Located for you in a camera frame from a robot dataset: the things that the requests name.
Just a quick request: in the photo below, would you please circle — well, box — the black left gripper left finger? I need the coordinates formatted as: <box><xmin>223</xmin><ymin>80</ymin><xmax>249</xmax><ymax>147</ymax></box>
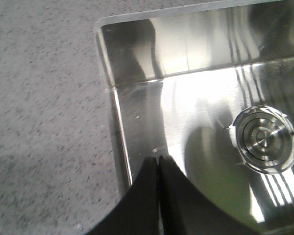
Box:
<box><xmin>87</xmin><ymin>157</ymin><xmax>159</xmax><ymax>235</ymax></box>

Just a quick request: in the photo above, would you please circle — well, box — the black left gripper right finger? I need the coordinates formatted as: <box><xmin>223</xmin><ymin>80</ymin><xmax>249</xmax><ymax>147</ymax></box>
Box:
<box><xmin>158</xmin><ymin>156</ymin><xmax>258</xmax><ymax>235</ymax></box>

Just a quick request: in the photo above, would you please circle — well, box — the round steel sink drain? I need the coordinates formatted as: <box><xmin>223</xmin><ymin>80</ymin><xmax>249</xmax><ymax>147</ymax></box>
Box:
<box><xmin>232</xmin><ymin>105</ymin><xmax>294</xmax><ymax>175</ymax></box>

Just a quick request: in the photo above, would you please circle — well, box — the stainless steel sink basin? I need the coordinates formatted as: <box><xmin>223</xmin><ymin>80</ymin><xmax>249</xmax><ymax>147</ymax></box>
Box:
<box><xmin>96</xmin><ymin>0</ymin><xmax>294</xmax><ymax>235</ymax></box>

